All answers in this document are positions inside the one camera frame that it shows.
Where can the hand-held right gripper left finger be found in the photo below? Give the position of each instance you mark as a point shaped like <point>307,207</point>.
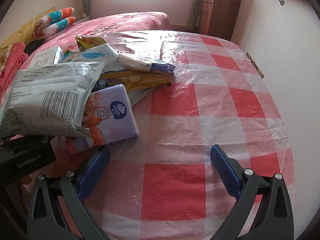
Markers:
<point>95,172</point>

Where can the purple cartoon tissue pack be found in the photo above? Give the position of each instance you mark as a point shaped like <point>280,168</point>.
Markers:
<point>112,115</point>

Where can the wall socket strip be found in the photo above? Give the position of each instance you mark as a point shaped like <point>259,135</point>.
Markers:
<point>255,65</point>

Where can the small blue patterned tissue pack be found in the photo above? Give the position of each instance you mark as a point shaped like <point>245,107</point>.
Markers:
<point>140,63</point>

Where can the brown wooden cabinet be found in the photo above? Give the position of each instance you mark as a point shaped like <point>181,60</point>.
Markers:
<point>220,12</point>

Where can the yellow coffee mix packet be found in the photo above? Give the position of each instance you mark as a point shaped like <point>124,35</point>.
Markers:
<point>140,80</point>

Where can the red white checkered plastic tablecloth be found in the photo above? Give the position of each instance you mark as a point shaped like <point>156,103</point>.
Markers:
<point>175,135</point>

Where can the white carton box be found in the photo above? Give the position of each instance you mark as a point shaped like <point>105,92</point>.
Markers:
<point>45,57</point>

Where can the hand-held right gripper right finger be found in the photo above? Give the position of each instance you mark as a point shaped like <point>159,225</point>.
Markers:
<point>225,172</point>

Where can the white bedside table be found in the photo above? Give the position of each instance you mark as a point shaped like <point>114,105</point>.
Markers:
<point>82,20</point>

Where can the pink bed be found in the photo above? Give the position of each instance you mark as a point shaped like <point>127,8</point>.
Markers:
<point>112,25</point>

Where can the yellow floral cushion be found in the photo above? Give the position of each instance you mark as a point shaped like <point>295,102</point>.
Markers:
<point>6,55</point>

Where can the yellow green snack wrapper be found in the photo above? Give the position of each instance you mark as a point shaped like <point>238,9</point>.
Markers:
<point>90,42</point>

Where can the yellow wooden headboard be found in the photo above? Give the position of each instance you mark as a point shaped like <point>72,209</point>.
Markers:
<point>22,30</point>

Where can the folded pink blankets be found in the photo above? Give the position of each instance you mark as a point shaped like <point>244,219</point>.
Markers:
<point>17,55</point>

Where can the silver white barcode packet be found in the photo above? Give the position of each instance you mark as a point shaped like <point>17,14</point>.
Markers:
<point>50,90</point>

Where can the black cloth item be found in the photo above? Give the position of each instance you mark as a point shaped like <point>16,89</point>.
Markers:
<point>35,46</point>

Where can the white feather print wipes pack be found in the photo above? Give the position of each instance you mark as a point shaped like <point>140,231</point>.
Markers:
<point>97,53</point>

